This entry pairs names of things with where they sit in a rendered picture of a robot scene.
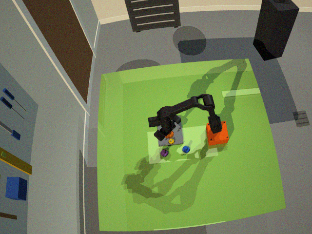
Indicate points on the purple gear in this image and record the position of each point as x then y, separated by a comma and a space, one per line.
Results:
164, 153

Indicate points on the orange gear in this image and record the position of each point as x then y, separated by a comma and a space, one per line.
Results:
170, 135

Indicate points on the blue gear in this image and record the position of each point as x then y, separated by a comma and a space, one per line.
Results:
186, 149

